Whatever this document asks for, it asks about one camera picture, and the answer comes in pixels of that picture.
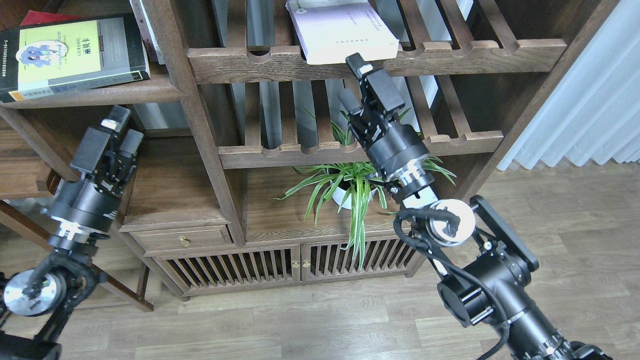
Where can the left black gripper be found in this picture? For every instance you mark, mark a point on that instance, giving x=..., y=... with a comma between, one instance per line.
x=87, y=208

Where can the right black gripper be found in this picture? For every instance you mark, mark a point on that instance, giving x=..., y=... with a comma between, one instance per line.
x=394, y=149

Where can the black and green book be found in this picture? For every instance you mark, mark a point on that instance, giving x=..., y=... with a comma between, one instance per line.
x=57, y=58

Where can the red paperback book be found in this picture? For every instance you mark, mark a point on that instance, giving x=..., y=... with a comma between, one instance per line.
x=34, y=17

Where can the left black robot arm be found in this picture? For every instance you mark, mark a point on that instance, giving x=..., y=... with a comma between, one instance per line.
x=55, y=287

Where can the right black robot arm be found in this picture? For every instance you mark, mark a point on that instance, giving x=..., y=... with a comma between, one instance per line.
x=483, y=265

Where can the white and lilac book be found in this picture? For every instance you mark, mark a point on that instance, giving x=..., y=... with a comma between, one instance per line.
x=329, y=31

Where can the green spider plant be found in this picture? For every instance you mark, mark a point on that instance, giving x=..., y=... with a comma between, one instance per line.
x=324, y=178

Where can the white plant pot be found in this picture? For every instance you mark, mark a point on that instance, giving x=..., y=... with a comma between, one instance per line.
x=347, y=194

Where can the upright white book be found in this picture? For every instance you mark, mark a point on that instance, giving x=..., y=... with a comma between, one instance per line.
x=152, y=47

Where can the brass drawer knob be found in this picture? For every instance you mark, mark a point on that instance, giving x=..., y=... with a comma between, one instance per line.
x=184, y=241

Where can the dark wooden bookshelf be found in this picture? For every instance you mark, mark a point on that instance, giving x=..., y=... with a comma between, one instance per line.
x=254, y=109

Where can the white curtain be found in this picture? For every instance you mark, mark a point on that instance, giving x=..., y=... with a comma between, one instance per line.
x=594, y=112

